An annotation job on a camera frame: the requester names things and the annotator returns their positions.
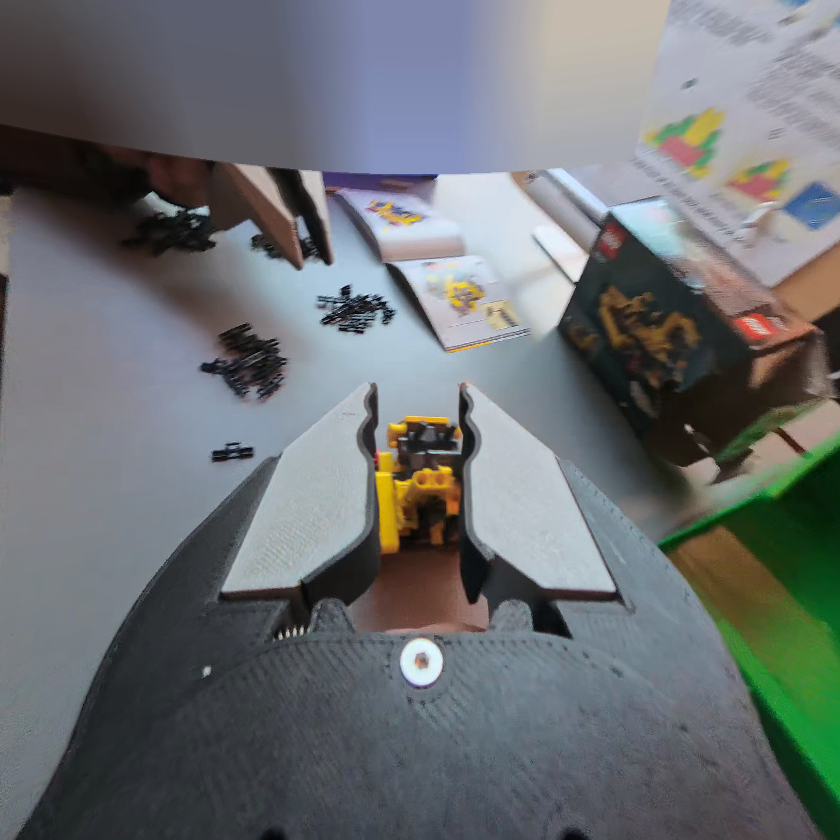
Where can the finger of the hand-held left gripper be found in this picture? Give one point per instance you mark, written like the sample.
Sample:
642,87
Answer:
259,203
318,216

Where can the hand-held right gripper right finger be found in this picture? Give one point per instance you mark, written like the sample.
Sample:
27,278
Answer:
531,518

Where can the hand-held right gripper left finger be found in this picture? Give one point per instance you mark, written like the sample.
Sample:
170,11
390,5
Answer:
302,512

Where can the yellow lego bulldozer model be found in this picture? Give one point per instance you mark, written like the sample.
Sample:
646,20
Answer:
420,485

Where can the open lego instruction booklet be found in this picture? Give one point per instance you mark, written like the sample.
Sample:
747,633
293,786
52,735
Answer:
459,302

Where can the black lego set box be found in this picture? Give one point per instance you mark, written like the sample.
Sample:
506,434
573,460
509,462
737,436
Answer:
656,341

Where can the white stand base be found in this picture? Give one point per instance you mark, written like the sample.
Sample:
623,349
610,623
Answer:
571,253

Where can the green plastic bin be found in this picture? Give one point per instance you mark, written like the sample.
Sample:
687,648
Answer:
787,590

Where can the printed paper sheet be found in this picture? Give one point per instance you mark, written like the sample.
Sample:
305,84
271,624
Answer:
754,98

